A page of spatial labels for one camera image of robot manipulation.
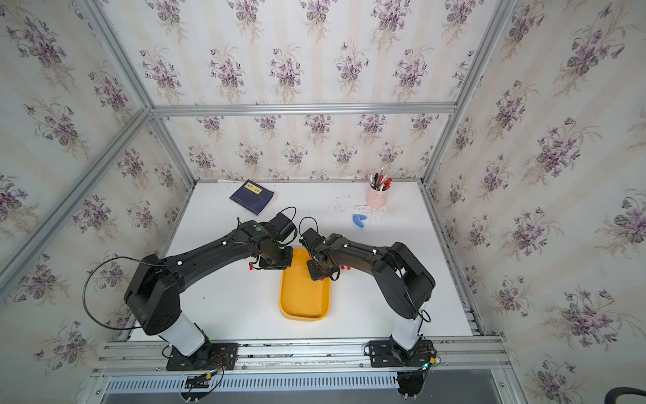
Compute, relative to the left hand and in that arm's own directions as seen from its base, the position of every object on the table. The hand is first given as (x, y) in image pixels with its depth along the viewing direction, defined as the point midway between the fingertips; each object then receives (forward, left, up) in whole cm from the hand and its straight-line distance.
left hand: (291, 267), depth 83 cm
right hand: (+1, -10, -8) cm, 13 cm away
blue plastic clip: (+25, -25, -7) cm, 36 cm away
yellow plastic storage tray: (-8, -3, -7) cm, 11 cm away
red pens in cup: (+39, -36, +2) cm, 53 cm away
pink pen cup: (+33, -34, -2) cm, 47 cm away
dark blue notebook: (+39, +22, -8) cm, 46 cm away
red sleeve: (+4, +16, -9) cm, 19 cm away
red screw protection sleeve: (-3, -17, +6) cm, 18 cm away
